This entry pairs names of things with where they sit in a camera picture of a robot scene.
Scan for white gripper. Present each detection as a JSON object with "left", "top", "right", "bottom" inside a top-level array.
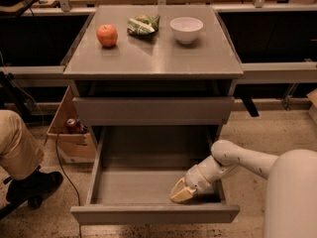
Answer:
[{"left": 169, "top": 165, "right": 214, "bottom": 203}]

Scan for red soda can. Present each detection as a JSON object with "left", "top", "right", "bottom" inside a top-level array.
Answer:
[{"left": 66, "top": 118, "right": 80, "bottom": 134}]

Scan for black floor cable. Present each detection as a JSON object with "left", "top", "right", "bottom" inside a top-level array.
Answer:
[{"left": 54, "top": 131, "right": 83, "bottom": 238}]

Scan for black chair base wheel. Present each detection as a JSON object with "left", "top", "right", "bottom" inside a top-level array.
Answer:
[{"left": 0, "top": 176, "right": 44, "bottom": 220}]

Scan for person leg beige trousers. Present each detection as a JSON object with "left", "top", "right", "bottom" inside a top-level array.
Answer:
[{"left": 0, "top": 110, "right": 44, "bottom": 180}]

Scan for wooden box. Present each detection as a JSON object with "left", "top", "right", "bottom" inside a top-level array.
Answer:
[{"left": 47, "top": 86, "right": 96, "bottom": 163}]

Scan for red apple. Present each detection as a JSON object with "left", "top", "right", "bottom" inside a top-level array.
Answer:
[{"left": 96, "top": 25, "right": 118, "bottom": 48}]

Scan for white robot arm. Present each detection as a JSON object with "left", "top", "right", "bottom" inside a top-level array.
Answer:
[{"left": 169, "top": 140, "right": 317, "bottom": 238}]

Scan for green chip bag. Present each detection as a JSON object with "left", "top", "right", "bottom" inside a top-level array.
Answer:
[{"left": 127, "top": 14, "right": 160, "bottom": 36}]

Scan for white bowl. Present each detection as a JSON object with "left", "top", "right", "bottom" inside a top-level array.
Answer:
[{"left": 170, "top": 17, "right": 204, "bottom": 44}]

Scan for grey drawer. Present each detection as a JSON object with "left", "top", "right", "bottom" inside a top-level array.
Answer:
[
  {"left": 71, "top": 126, "right": 240, "bottom": 225},
  {"left": 72, "top": 97, "right": 234, "bottom": 126}
]

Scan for black shoe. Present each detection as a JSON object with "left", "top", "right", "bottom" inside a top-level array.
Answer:
[{"left": 6, "top": 170, "right": 63, "bottom": 203}]

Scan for grey drawer cabinet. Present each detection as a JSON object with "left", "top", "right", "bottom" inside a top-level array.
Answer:
[{"left": 64, "top": 5, "right": 243, "bottom": 138}]

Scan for grey top drawer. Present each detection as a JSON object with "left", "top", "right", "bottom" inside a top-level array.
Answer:
[{"left": 72, "top": 97, "right": 234, "bottom": 126}]

